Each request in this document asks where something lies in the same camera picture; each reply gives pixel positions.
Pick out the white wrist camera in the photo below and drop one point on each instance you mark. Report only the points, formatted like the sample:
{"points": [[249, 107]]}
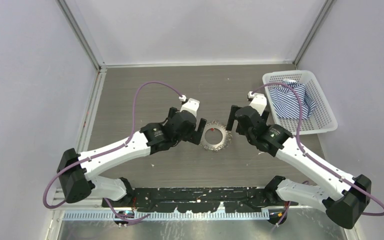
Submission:
{"points": [[190, 105], [258, 101]]}

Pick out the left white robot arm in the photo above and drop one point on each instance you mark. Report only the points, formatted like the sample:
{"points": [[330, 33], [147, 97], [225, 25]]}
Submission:
{"points": [[80, 173]]}

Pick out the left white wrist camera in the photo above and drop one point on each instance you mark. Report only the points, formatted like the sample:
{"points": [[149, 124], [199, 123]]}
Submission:
{"points": [[190, 105]]}

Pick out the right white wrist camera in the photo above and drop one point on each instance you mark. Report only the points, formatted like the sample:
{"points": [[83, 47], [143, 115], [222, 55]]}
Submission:
{"points": [[258, 101]]}

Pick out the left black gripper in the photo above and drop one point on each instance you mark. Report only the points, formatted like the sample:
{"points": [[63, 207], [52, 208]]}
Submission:
{"points": [[195, 135]]}

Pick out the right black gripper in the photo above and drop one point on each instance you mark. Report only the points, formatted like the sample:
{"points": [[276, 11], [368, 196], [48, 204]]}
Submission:
{"points": [[232, 118]]}

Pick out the slotted cable duct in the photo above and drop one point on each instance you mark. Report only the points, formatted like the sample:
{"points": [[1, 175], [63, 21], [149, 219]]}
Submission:
{"points": [[107, 215]]}

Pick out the metal disc with keyrings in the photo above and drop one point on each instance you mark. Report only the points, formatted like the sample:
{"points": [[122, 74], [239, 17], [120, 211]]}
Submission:
{"points": [[215, 136]]}

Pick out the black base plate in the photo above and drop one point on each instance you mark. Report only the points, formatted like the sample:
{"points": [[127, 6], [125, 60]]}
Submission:
{"points": [[246, 199]]}

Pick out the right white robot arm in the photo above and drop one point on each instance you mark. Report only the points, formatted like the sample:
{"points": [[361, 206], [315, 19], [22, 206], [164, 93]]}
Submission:
{"points": [[336, 193]]}

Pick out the blue striped cloth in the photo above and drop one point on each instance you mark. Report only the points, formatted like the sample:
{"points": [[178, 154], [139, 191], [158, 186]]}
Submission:
{"points": [[286, 104]]}

